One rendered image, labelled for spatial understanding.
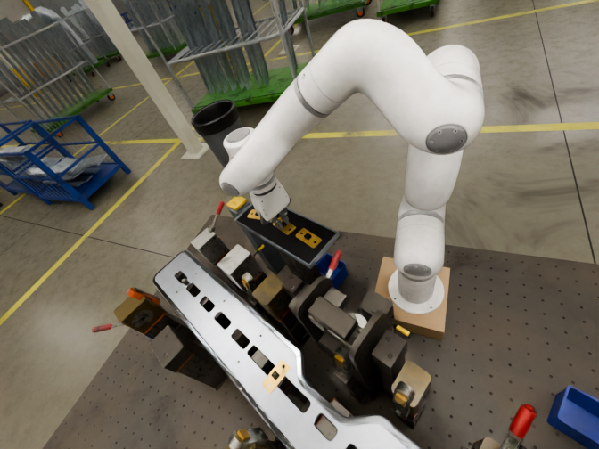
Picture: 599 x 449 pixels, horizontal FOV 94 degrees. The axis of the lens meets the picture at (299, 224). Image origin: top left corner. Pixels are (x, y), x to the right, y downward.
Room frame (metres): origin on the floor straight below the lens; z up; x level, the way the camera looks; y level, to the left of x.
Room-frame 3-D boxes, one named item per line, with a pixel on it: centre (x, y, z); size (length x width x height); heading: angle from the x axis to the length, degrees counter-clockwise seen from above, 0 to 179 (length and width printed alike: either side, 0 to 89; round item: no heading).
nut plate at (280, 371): (0.28, 0.23, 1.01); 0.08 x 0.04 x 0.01; 120
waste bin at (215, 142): (3.08, 0.36, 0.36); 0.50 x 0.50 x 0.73
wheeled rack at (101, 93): (8.48, 4.05, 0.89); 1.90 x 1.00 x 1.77; 138
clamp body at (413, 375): (0.14, -0.10, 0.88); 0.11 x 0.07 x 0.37; 120
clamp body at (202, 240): (0.88, 0.37, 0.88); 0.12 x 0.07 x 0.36; 120
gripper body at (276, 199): (0.65, 0.05, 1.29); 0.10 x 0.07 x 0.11; 116
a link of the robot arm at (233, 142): (0.64, 0.05, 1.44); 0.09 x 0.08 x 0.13; 143
